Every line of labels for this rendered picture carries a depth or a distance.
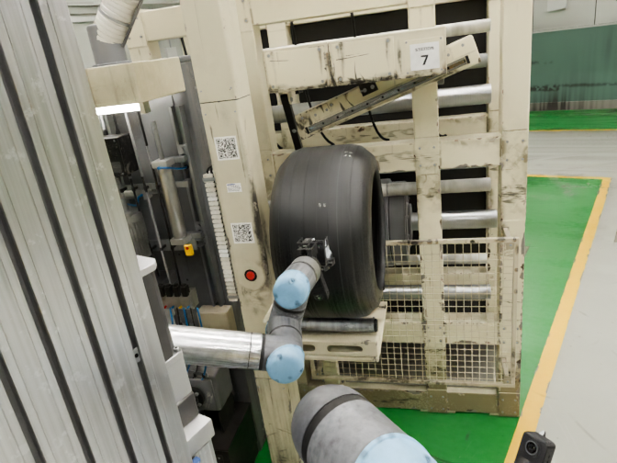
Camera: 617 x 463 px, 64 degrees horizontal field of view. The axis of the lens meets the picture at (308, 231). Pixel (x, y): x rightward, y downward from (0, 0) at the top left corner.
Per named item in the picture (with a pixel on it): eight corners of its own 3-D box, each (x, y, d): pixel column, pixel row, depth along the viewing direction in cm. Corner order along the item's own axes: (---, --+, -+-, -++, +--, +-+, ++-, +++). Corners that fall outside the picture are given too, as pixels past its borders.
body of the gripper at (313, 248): (329, 235, 129) (319, 249, 118) (332, 266, 132) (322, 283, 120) (301, 236, 131) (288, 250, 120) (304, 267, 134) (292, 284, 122)
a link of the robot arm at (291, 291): (265, 306, 108) (274, 272, 105) (281, 287, 118) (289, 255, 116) (299, 319, 107) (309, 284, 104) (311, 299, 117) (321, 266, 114)
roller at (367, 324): (275, 333, 171) (273, 322, 168) (279, 324, 174) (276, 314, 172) (377, 334, 162) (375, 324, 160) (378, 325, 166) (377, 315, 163)
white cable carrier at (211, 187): (229, 300, 180) (202, 175, 163) (233, 294, 185) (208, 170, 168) (240, 300, 179) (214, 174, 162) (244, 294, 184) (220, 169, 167)
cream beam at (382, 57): (267, 95, 173) (261, 50, 168) (286, 86, 196) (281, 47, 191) (447, 74, 158) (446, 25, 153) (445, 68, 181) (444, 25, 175)
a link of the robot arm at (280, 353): (46, 321, 91) (309, 347, 96) (69, 294, 101) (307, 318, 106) (48, 375, 95) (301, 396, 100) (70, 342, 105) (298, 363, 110)
